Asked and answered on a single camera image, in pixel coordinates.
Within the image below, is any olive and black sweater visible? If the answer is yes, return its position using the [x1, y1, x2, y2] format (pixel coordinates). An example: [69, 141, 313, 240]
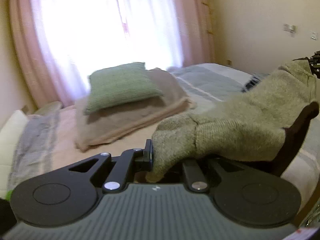
[145, 59, 319, 183]

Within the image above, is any beige folded blanket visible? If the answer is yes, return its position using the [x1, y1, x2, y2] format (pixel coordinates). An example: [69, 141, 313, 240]
[74, 68, 195, 152]

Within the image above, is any dark folded garment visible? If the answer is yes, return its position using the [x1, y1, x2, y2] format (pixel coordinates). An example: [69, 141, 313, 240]
[241, 74, 269, 93]

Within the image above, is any striped pastel bedspread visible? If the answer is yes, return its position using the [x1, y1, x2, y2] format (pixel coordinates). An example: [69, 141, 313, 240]
[4, 63, 319, 204]

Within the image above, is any green knitted pillow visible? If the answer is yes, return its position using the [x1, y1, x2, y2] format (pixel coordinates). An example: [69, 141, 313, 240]
[84, 62, 163, 115]

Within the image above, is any green knitted garment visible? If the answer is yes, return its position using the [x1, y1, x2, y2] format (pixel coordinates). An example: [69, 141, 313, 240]
[5, 190, 13, 201]

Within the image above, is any white pillow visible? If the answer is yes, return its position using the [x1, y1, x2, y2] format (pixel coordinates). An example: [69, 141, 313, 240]
[1, 110, 29, 166]

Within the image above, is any pink curtain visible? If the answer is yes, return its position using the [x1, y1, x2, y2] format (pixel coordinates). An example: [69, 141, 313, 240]
[9, 0, 215, 107]

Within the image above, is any wall switch plate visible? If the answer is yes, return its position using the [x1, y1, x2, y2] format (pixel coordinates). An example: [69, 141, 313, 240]
[310, 32, 318, 40]

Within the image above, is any wall socket plate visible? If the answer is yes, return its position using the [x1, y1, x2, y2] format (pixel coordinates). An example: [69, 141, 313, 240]
[283, 24, 297, 34]

